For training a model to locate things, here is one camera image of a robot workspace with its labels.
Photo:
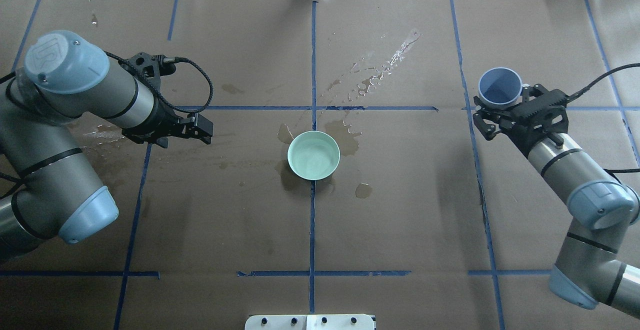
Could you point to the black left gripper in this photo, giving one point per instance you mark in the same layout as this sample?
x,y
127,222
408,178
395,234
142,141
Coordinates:
x,y
161,122

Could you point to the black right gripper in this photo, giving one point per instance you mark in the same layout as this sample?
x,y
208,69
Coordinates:
x,y
515,129

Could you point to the blue plastic cup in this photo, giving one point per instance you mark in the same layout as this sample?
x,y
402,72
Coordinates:
x,y
499,88

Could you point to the mint green bowl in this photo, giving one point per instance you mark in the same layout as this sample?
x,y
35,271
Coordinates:
x,y
313,155

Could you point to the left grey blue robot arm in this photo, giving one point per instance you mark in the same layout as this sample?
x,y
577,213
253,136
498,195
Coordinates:
x,y
57,192

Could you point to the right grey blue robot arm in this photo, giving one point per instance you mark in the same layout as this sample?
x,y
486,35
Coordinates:
x,y
586,272

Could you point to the brown paper table cover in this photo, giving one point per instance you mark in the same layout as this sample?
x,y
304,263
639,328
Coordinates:
x,y
424,224

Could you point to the white camera mast column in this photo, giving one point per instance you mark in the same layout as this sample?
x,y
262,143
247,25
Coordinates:
x,y
356,321

